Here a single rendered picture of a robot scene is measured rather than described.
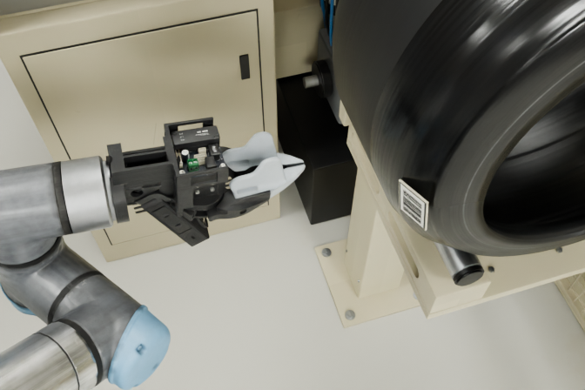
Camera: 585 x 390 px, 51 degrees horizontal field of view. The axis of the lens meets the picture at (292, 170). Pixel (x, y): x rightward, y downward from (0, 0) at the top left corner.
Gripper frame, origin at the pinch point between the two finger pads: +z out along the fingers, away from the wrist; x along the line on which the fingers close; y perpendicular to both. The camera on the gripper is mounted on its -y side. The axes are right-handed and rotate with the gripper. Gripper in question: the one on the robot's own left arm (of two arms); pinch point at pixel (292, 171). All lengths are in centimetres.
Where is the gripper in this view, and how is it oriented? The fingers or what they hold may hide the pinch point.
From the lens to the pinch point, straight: 71.0
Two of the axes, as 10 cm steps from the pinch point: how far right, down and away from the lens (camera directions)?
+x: -2.9, -7.8, 5.6
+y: 1.2, -6.1, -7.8
